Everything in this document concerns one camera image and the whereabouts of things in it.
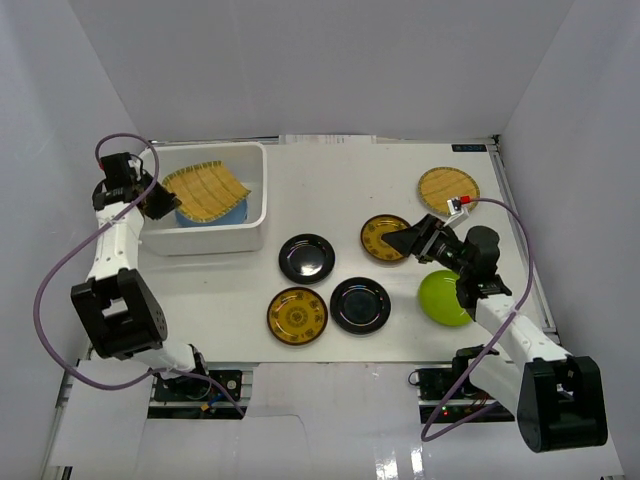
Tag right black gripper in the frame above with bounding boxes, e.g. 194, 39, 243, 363
381, 214, 471, 279

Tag white plastic bin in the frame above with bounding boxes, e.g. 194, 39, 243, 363
140, 142, 268, 256

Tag yellow patterned plate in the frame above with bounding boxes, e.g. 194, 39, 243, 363
360, 214, 410, 264
266, 287, 329, 347

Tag round bamboo mat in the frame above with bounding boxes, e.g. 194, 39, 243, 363
417, 167, 480, 217
162, 161, 251, 227

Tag blue plate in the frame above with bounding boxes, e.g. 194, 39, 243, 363
175, 199, 248, 228

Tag black plate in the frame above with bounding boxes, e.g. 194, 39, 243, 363
330, 277, 391, 336
278, 233, 336, 285

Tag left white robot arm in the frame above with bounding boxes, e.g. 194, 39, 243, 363
71, 152, 212, 399

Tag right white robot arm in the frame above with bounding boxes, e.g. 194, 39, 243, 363
382, 214, 608, 453

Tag green plate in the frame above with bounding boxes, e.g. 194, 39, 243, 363
418, 270, 472, 328

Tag papers at back edge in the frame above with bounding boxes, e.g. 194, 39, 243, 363
279, 134, 377, 145

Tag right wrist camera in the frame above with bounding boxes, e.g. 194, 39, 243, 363
447, 196, 472, 223

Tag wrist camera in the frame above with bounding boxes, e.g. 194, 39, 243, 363
99, 152, 138, 190
447, 196, 472, 223

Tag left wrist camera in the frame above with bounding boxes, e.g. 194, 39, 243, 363
99, 152, 138, 190

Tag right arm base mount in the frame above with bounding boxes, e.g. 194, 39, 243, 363
407, 365, 515, 424

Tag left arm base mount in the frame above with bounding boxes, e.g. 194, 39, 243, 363
147, 369, 250, 420

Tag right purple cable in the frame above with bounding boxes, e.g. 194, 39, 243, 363
420, 197, 535, 442

